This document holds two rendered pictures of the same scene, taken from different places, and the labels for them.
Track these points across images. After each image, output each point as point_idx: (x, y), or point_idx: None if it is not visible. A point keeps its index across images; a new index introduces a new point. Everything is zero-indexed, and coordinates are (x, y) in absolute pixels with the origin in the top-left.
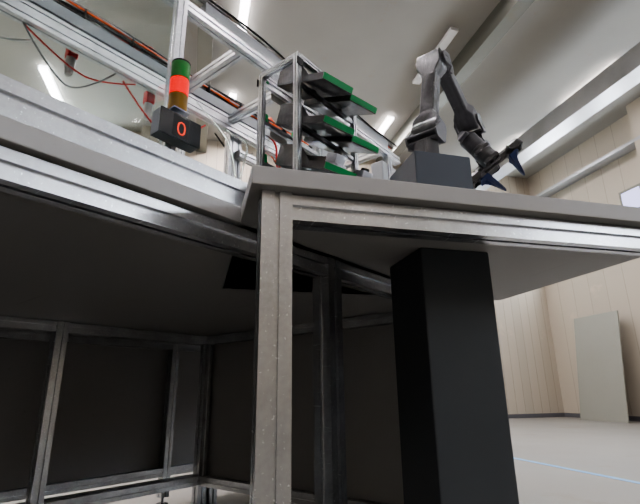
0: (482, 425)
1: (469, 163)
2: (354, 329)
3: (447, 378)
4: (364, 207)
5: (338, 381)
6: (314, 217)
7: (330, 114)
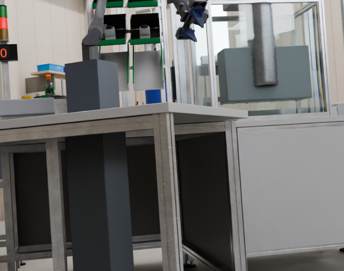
0: (93, 223)
1: (96, 63)
2: (210, 135)
3: (76, 200)
4: None
5: (56, 198)
6: None
7: None
